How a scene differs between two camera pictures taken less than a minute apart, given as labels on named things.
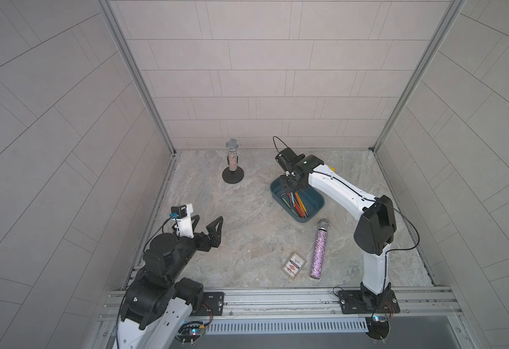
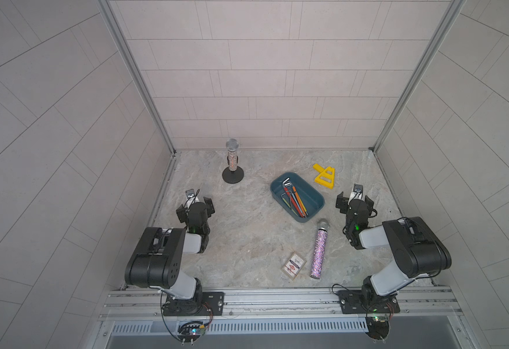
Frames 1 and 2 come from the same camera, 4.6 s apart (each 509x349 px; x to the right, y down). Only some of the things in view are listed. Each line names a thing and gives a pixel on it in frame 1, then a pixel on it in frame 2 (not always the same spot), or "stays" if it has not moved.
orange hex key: (301, 204) stays
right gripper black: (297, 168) to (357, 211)
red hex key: (298, 209) stays
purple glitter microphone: (319, 248) stays
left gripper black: (203, 243) to (207, 209)
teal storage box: (313, 201) stays
